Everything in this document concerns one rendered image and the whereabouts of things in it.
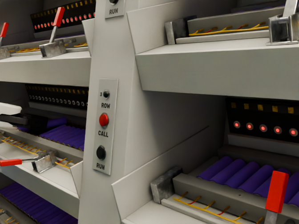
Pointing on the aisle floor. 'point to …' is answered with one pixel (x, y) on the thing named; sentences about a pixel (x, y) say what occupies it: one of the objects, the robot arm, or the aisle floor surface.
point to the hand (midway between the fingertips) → (35, 122)
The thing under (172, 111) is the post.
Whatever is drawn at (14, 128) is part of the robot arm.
